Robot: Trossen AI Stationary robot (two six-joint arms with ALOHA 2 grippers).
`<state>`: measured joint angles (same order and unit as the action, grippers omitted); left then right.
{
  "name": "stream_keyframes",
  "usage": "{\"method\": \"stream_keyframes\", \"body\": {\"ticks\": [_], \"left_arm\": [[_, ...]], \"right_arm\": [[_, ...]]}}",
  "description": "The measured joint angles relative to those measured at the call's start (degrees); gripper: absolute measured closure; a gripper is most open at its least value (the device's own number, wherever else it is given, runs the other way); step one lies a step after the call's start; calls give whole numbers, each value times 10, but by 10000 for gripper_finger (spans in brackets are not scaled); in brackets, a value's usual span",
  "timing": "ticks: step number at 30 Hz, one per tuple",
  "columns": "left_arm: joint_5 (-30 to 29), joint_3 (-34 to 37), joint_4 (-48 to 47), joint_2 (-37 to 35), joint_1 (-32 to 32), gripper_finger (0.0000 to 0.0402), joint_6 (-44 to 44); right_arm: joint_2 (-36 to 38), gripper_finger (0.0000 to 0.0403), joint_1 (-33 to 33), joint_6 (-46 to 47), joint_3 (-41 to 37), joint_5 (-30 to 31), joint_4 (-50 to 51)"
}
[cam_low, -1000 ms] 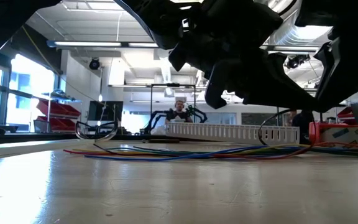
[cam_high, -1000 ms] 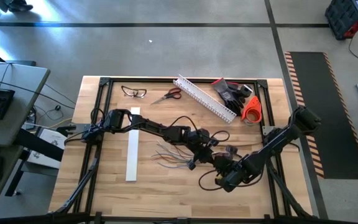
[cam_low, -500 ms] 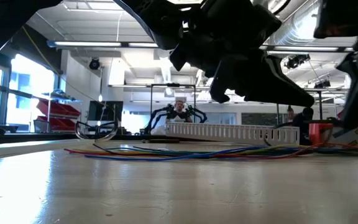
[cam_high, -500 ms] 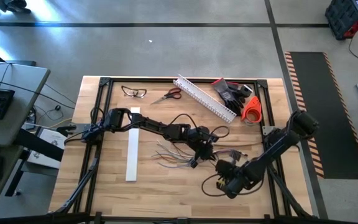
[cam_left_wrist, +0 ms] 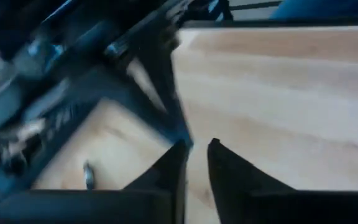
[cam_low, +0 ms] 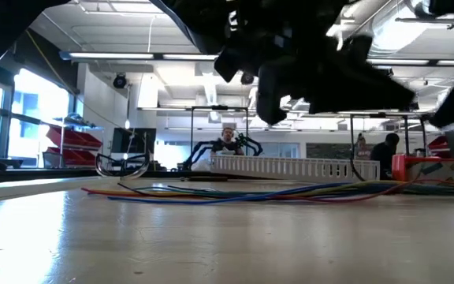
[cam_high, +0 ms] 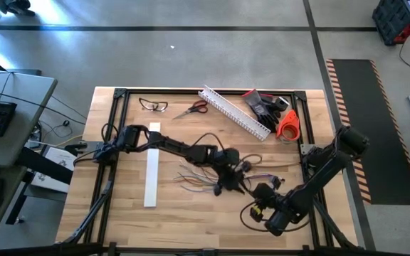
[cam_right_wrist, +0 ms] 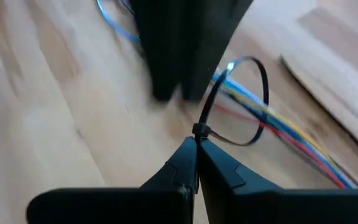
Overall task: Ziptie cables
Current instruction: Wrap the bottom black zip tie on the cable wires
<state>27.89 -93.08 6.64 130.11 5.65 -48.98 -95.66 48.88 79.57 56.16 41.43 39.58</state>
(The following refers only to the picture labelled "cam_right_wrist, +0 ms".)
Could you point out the flat white plastic strip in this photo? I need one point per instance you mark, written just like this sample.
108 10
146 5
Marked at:
337 93

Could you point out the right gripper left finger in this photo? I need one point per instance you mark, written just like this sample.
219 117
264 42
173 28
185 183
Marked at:
120 208

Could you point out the black zip tie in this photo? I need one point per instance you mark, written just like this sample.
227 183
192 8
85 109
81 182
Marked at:
201 130

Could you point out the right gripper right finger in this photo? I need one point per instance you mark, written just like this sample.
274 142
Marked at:
291 208

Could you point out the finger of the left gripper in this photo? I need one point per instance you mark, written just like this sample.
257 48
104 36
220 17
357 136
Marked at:
207 37
160 46

